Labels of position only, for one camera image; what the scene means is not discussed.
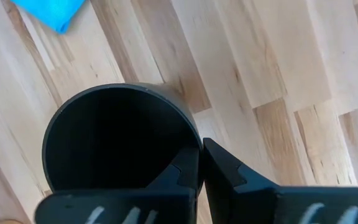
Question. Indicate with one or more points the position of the black cup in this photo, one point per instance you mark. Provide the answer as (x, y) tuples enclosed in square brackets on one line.
[(117, 133)]

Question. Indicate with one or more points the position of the blue folded cloth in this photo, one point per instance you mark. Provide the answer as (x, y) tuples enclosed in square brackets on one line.
[(51, 12)]

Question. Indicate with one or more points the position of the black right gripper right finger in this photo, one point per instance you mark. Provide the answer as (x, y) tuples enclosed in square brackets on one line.
[(259, 205)]

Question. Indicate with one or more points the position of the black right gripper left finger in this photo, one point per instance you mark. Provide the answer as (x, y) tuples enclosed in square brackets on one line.
[(120, 208)]

